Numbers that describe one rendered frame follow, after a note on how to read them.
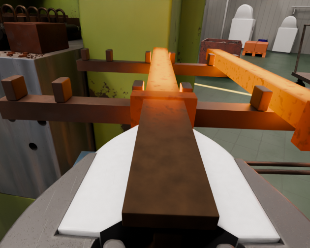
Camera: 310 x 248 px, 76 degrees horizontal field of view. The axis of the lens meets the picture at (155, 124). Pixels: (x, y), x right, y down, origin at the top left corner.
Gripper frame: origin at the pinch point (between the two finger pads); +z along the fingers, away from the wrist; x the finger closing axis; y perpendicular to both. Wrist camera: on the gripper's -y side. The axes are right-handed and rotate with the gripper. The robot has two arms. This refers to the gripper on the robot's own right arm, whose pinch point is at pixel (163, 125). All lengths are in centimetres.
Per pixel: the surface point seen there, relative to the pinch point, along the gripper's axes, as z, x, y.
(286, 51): 806, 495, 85
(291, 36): 805, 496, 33
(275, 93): 7.0, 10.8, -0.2
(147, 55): 27.3, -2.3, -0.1
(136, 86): 6.3, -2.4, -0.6
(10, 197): 35, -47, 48
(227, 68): 20.7, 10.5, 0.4
